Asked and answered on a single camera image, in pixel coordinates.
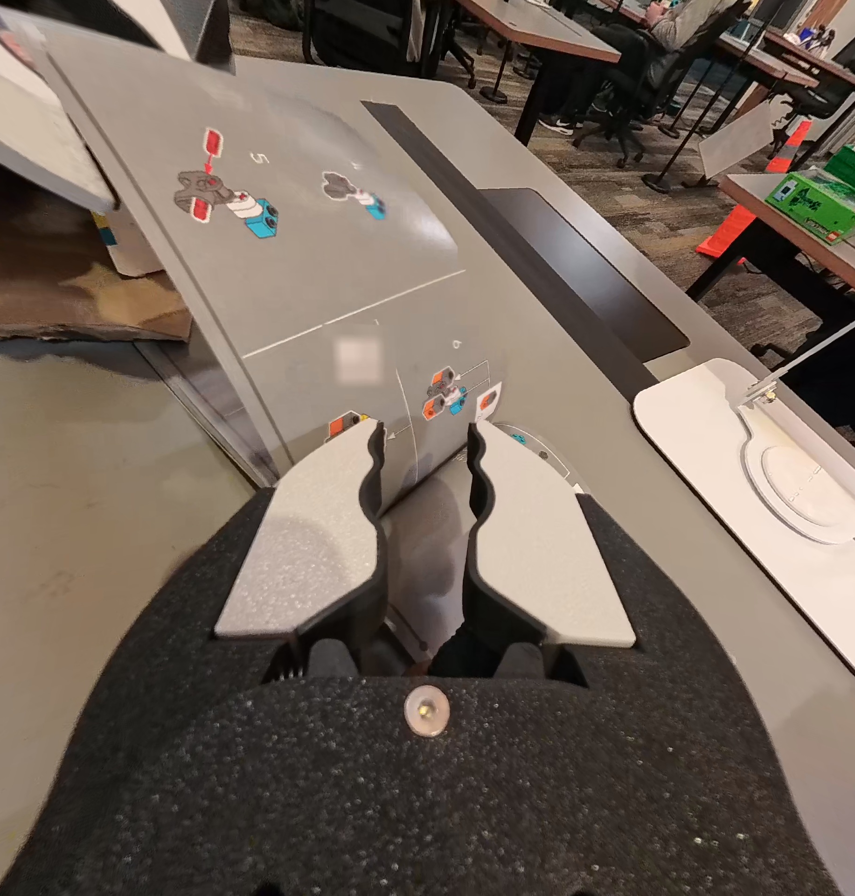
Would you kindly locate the grey instruction booklet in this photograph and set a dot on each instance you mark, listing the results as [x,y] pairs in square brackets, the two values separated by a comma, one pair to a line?
[294,245]

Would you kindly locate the green box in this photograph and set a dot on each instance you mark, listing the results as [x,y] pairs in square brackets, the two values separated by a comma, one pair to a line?
[812,203]

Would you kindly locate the white rounded board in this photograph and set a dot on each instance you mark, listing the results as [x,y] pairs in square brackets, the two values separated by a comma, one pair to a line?
[693,434]

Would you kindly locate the black office chair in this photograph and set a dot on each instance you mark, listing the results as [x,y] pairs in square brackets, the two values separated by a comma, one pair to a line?
[630,84]
[371,35]

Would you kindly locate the wooden-edged table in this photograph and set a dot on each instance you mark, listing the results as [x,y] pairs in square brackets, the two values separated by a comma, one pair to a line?
[553,28]

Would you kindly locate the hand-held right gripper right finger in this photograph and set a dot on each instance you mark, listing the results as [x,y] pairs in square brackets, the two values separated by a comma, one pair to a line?
[539,560]

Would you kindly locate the clear sign on stand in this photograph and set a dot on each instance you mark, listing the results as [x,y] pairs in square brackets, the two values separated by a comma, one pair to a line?
[735,140]

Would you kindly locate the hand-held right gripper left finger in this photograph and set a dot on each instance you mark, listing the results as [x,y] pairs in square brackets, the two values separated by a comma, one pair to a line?
[315,560]

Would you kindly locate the printed cardboard box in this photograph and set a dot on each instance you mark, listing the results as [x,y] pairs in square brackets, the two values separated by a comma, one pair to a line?
[63,301]

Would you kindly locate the side table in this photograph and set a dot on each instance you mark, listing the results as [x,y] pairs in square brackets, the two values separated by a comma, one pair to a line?
[749,189]

